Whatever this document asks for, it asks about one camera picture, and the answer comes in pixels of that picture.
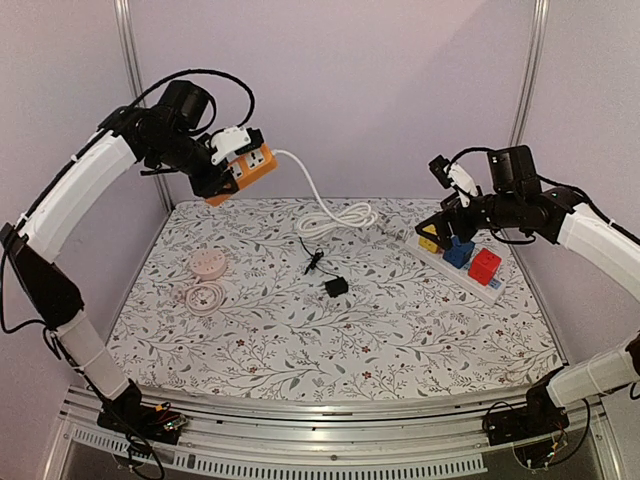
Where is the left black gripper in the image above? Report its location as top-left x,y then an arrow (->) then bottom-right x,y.
150,128 -> 240,198

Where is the yellow cube socket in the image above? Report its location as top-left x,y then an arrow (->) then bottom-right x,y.
418,236 -> 440,254

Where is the blue cube socket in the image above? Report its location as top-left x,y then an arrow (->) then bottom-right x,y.
443,236 -> 475,269

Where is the orange power strip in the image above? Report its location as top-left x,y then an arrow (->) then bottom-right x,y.
206,143 -> 278,206

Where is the red cube socket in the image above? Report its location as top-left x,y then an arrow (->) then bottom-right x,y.
468,248 -> 502,286

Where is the white cable with plug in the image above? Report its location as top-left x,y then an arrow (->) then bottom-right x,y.
272,148 -> 380,240

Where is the white multicolour power strip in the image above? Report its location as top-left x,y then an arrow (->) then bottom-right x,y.
404,233 -> 507,306

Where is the black adapter with cable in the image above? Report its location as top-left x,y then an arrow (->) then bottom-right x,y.
299,238 -> 349,298

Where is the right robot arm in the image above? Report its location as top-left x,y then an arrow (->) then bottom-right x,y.
414,145 -> 639,436

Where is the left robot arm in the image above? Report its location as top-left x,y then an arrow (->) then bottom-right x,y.
1,80 -> 234,434

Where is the pink round power strip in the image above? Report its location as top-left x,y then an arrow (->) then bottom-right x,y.
188,248 -> 228,281

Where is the floral table mat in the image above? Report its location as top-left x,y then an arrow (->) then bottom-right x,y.
107,199 -> 564,402

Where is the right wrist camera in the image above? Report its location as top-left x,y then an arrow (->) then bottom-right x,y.
429,155 -> 480,208

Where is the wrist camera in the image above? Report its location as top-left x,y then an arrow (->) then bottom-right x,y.
209,127 -> 264,166
429,155 -> 480,208

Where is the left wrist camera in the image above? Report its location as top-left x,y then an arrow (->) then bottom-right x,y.
209,127 -> 264,166

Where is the left aluminium frame post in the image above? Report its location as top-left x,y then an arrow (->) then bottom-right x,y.
113,0 -> 174,213

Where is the aluminium frame post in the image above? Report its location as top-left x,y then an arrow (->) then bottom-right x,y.
113,0 -> 174,213
508,0 -> 550,146

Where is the front aluminium rail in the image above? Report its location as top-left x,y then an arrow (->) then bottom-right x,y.
42,384 -> 626,480

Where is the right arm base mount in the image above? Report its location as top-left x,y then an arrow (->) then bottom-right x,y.
482,397 -> 570,470

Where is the right aluminium frame post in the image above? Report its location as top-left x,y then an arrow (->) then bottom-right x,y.
508,0 -> 550,146

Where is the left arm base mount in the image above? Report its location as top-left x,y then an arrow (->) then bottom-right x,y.
97,397 -> 189,445

